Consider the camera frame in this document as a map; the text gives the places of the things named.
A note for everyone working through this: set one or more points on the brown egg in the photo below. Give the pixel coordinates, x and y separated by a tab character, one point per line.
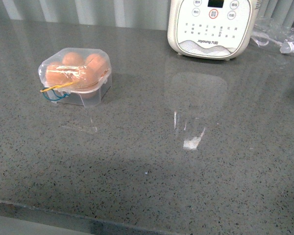
58	75
97	63
85	77
72	59

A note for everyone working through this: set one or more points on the brown egg front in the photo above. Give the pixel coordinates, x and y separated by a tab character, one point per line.
97	63

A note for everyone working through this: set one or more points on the clear plastic egg box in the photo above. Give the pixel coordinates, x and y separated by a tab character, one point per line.
84	96

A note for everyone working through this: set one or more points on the brown egg back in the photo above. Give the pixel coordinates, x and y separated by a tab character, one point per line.
58	75

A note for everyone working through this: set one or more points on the teal rubber band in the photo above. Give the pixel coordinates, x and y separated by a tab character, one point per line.
52	95

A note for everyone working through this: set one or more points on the white soy milk maker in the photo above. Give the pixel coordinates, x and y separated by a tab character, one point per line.
211	29

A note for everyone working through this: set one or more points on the clear plastic bag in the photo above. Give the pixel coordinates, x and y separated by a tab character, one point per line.
269	35

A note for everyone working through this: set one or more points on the grey curtain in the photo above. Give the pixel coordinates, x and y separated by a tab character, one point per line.
37	15

